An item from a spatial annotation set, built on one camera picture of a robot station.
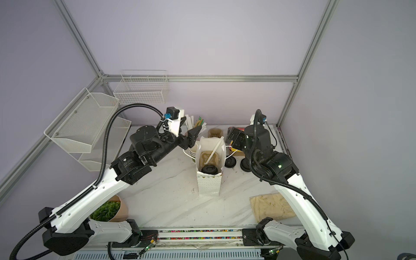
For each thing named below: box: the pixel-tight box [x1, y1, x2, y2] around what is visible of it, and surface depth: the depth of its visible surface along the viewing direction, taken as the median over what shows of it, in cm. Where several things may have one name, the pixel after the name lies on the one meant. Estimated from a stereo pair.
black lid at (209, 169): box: [200, 164, 219, 175], surface depth 85 cm
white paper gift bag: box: [195, 136, 227, 197], surface depth 79 cm
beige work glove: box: [249, 192, 297, 223], surface depth 84 cm
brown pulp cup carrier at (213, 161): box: [199, 150, 219, 169], surface depth 91 cm
